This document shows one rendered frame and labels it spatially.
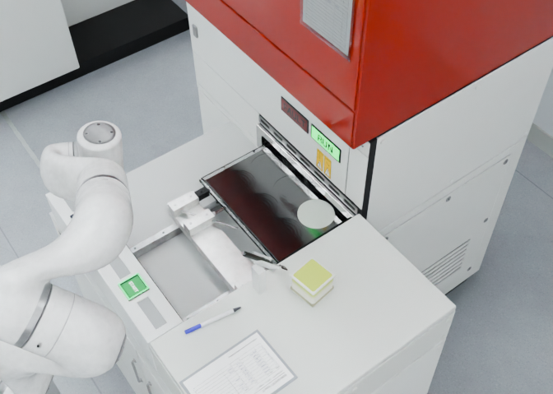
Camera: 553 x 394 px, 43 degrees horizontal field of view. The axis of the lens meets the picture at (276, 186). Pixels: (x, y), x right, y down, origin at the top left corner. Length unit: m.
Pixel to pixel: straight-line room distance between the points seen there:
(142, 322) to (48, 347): 0.64
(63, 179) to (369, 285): 0.77
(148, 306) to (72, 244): 0.68
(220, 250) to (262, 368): 0.40
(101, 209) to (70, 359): 0.22
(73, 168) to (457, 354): 1.83
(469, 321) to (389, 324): 1.21
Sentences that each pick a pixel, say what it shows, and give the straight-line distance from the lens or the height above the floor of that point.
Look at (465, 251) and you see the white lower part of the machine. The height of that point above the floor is 0.33.
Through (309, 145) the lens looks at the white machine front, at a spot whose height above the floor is 1.04.
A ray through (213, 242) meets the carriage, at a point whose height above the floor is 0.88.
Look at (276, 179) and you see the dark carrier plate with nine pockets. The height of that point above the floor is 0.90.
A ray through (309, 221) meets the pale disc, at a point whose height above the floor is 0.90.
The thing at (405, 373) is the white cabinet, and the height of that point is 0.78.
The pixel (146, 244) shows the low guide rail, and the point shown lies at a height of 0.85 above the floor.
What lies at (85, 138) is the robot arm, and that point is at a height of 1.44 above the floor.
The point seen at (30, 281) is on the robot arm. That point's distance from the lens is 1.05.
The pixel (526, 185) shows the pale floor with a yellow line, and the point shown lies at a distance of 3.34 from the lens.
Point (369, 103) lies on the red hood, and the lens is 1.56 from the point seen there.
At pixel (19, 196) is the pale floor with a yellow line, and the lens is 3.34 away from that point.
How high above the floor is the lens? 2.40
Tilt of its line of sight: 49 degrees down
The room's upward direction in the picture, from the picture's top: 1 degrees counter-clockwise
